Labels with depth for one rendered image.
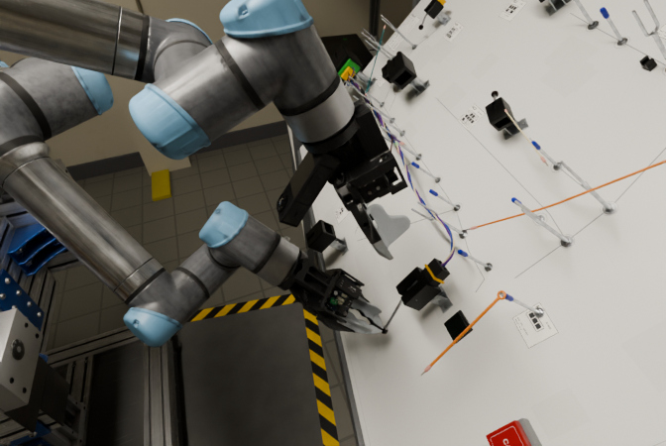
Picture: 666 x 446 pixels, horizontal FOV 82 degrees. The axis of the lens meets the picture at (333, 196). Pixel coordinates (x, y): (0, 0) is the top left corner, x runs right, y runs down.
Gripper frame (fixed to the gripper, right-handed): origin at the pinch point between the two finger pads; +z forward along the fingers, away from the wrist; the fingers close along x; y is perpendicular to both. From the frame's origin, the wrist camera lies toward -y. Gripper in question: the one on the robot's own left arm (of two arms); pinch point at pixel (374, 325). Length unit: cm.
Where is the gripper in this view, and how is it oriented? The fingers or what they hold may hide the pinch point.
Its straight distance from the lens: 75.3
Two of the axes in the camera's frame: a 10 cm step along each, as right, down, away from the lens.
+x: 4.6, -7.9, 4.0
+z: 7.9, 5.7, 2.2
